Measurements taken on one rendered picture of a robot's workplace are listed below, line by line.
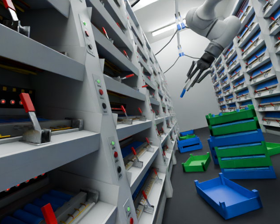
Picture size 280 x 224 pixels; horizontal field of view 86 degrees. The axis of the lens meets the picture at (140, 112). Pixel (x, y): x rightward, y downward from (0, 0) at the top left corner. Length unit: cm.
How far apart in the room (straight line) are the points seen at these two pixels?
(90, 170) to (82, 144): 12
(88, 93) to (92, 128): 10
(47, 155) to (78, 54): 29
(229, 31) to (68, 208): 99
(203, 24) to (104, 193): 90
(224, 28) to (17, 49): 90
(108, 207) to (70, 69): 35
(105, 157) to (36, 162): 18
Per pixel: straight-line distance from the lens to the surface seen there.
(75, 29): 51
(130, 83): 114
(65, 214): 41
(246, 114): 123
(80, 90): 45
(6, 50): 32
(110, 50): 74
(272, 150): 176
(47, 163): 30
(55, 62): 38
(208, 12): 98
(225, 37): 99
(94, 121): 42
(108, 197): 45
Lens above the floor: 54
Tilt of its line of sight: 4 degrees up
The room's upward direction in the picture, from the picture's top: 14 degrees counter-clockwise
